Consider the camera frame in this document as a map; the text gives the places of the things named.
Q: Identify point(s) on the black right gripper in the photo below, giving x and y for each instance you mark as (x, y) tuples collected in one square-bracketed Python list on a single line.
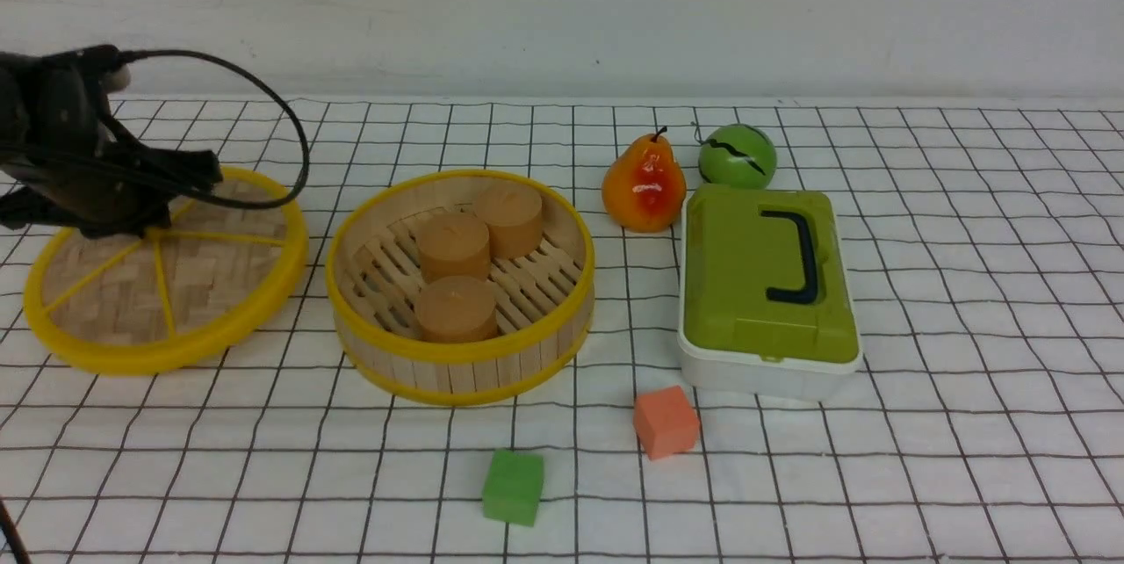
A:
[(74, 165)]

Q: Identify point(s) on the green toy watermelon ball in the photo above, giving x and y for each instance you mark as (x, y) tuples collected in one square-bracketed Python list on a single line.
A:
[(738, 155)]

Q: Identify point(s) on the orange foam cube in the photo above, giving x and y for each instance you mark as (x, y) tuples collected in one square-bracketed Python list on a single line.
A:
[(665, 422)]

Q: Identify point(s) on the green and white lunch box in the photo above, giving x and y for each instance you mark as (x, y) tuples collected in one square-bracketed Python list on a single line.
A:
[(764, 306)]

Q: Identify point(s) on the brown round cake front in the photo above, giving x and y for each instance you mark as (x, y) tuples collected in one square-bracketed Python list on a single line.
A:
[(456, 309)]

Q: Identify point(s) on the yellow woven steamer lid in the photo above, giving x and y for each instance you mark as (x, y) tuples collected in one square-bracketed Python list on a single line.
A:
[(136, 305)]

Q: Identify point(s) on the yellow bamboo steamer basket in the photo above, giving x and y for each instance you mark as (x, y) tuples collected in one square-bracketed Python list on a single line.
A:
[(545, 301)]

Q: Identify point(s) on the yellow red toy pear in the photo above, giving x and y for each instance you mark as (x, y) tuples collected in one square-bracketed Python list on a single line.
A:
[(644, 188)]

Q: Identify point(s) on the green foam cube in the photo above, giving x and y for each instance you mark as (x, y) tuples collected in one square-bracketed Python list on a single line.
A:
[(513, 487)]

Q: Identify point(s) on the brown round cake back left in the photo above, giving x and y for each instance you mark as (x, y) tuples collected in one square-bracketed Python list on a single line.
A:
[(454, 244)]

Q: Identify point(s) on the brown round cake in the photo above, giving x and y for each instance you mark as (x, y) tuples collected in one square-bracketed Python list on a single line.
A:
[(454, 244), (514, 216), (456, 309)]

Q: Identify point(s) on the brown round cake back right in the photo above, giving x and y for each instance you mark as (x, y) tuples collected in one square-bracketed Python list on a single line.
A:
[(514, 216)]

